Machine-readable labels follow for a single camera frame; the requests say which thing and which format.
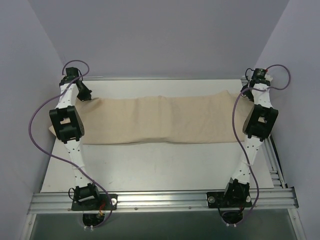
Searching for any beige cloth wrap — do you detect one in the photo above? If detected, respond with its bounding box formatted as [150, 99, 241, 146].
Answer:
[75, 90, 254, 145]

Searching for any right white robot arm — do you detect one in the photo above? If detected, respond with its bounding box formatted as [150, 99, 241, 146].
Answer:
[222, 68, 279, 207]

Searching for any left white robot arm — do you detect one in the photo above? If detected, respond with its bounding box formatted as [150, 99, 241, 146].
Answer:
[49, 67, 101, 210]

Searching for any back aluminium rail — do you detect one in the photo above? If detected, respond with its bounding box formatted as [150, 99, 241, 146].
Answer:
[83, 76, 104, 81]

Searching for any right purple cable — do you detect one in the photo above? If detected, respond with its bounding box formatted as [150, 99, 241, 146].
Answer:
[231, 64, 291, 227]

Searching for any purple cable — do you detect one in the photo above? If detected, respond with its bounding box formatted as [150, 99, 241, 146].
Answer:
[231, 64, 291, 227]
[28, 59, 113, 229]

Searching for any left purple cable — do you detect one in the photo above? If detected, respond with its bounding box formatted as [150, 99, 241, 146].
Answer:
[28, 59, 113, 229]

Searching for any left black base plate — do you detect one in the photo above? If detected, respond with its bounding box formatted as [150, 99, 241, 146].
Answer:
[71, 193, 118, 211]

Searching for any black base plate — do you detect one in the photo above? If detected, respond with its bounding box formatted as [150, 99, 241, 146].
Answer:
[206, 191, 252, 209]
[71, 193, 118, 211]

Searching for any front aluminium rail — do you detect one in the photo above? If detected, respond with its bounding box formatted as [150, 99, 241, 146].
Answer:
[28, 188, 299, 214]

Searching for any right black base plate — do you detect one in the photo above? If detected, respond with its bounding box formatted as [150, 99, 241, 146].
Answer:
[206, 191, 252, 209]

